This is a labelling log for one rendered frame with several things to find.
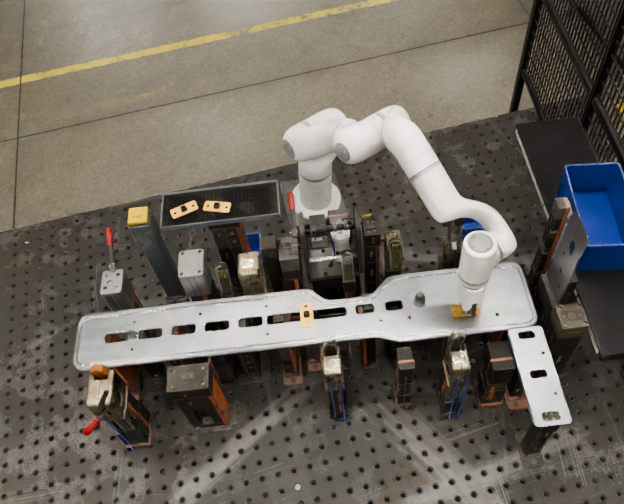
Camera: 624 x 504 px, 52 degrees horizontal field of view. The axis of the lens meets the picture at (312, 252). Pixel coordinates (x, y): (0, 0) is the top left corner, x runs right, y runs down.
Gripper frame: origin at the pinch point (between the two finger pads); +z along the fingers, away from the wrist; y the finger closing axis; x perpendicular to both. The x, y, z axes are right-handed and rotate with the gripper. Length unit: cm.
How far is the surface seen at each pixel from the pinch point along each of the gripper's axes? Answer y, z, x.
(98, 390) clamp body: 14, -2, -106
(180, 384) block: 14, 1, -84
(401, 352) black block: 10.0, 5.0, -20.5
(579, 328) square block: 11.7, -1.0, 28.3
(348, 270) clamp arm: -17.3, 0.9, -32.5
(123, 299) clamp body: -17, 2, -103
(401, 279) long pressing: -13.7, 4.0, -16.7
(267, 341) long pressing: 2, 4, -59
